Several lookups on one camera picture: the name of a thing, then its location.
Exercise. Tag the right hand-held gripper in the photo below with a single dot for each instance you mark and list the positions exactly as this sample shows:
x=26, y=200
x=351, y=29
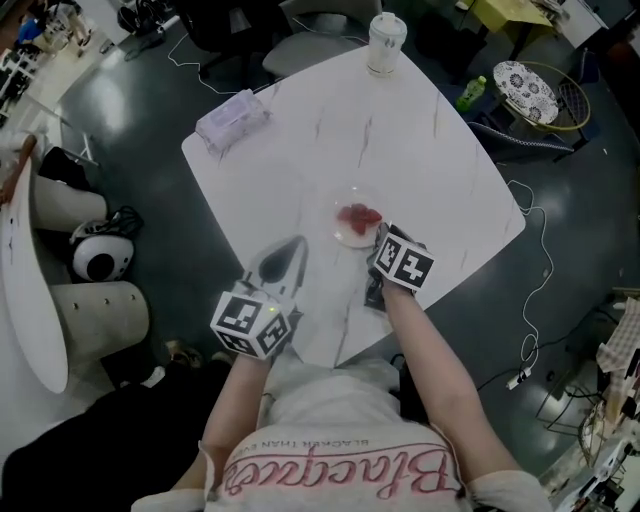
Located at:
x=402, y=262

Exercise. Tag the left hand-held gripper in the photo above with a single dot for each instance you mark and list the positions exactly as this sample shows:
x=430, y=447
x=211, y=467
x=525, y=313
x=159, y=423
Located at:
x=250, y=320

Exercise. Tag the clear glass plate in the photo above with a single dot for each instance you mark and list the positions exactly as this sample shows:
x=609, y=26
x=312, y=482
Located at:
x=350, y=239

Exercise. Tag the person's right forearm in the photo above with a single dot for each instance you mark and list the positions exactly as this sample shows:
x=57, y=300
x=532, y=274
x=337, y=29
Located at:
x=440, y=380

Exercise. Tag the person's left forearm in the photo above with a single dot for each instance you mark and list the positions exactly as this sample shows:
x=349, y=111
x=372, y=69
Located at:
x=235, y=415

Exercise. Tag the red strawberries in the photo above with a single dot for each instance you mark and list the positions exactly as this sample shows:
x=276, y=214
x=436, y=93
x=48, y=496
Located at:
x=357, y=216

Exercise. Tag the white marble table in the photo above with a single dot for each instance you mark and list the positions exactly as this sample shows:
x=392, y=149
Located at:
x=410, y=150

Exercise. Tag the clear purple tissue pack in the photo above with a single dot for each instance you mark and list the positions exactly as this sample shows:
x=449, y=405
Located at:
x=232, y=120

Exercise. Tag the green drink bottle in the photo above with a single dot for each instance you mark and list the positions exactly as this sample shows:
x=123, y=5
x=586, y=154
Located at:
x=471, y=95

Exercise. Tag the navy blue chair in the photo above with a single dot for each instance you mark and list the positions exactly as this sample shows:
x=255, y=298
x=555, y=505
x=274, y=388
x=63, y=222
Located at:
x=520, y=142

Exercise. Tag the black and white panda helmet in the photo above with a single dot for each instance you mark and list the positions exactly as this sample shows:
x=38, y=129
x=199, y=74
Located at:
x=102, y=250

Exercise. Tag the white lidded tumbler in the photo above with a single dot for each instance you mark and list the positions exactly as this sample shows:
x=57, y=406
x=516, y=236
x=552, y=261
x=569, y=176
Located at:
x=386, y=45

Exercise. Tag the beige cylinder table leg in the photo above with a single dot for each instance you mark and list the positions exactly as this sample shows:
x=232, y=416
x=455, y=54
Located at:
x=100, y=320
x=70, y=202

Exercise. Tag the grey office chair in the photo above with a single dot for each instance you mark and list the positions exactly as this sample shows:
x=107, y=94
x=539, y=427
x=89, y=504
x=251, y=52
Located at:
x=310, y=50

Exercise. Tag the white shirt with pink print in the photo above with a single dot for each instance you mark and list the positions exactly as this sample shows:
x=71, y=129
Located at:
x=340, y=450

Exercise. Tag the floral round seat cushion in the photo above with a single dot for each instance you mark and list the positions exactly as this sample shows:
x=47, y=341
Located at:
x=525, y=90

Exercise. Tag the white power strip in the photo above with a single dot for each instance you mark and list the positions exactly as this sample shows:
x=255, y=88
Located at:
x=518, y=379

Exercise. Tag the yellow table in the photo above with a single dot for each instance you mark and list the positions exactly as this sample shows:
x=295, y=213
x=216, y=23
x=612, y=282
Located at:
x=510, y=12

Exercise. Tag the white oval side table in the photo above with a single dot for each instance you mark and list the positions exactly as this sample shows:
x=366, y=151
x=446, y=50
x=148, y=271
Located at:
x=25, y=280

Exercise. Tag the black trousers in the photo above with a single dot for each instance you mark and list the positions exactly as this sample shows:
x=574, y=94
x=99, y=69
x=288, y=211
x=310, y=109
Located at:
x=100, y=450

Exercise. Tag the checked cloth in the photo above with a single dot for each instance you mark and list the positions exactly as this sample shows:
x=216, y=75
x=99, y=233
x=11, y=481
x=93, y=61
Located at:
x=622, y=335

